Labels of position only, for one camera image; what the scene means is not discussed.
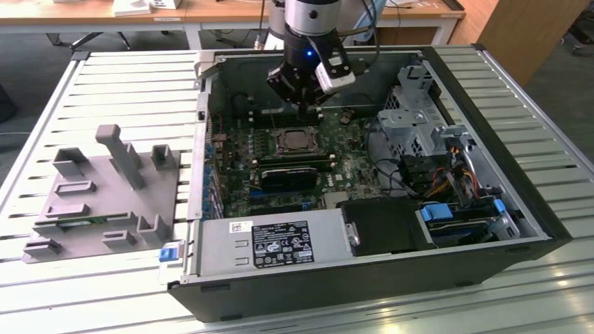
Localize grey parts rack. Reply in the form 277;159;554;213
20;123;186;265

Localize dark flat data wire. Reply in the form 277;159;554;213
385;168;422;200

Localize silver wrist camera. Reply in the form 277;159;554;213
314;51;358;95

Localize wooden desk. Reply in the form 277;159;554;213
185;0;468;53
0;0;190;51

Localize black office chair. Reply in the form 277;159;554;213
565;19;594;56

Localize green motherboard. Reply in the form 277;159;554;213
211;110;389;219

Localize black open PC case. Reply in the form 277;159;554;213
166;44;573;323

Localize black RAM slot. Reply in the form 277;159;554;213
253;116;324;125
253;113;324;121
257;160;330;168
257;157;330;165
257;163;332;170
257;154;329;162
253;108;322;118
253;120;325;127

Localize wooden cabinet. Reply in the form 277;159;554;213
448;0;594;88

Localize silver power supply unit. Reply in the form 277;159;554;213
182;208;362;280

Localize silver metal drive cage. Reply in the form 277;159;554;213
374;55;477;159

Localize coloured power wire bundle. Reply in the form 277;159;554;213
429;148;482;202

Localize black expansion slot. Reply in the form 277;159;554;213
250;205;307;216

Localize black plastic shroud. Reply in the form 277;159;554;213
337;198;441;258

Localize blue case latch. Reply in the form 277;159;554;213
158;243;183;262

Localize black graphics card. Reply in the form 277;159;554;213
257;166;322;194

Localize green RAM stick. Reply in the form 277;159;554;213
55;214;133;228

